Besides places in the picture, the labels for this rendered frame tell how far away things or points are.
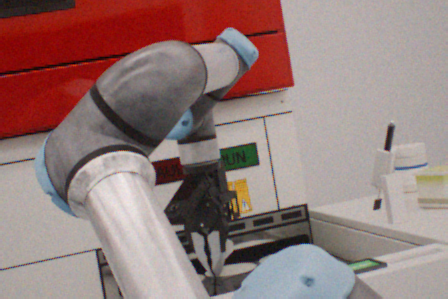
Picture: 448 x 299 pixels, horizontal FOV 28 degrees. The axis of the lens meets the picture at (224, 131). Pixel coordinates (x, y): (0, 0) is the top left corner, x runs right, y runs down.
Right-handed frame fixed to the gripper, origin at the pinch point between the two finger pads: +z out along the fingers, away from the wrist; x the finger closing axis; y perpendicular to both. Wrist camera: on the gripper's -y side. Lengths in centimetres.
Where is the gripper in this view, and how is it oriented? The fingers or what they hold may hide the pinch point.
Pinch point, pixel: (212, 271)
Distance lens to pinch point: 167.2
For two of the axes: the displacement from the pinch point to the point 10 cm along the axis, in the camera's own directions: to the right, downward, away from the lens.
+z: 1.7, 9.8, 0.5
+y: 5.2, -1.3, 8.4
